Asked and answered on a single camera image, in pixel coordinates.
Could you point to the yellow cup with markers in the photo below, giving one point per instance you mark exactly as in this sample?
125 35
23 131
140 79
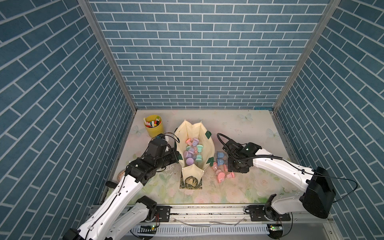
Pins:
154 125

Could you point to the purple hourglass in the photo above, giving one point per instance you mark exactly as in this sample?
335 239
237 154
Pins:
189 161
189 154
195 142

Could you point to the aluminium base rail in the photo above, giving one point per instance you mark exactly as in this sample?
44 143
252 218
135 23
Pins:
212 222

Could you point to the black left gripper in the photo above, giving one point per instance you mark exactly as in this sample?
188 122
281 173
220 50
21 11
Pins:
174 157

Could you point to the cream canvas tote bag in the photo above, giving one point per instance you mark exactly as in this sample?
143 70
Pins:
192 176

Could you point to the blue hourglass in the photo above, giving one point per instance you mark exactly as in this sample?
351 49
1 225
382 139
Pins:
220 155
220 162

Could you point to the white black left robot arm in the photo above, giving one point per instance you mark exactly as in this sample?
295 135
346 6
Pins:
120 195

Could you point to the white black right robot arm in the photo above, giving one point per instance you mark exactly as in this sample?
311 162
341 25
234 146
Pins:
316 191

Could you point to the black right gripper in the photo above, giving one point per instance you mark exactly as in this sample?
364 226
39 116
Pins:
241 170

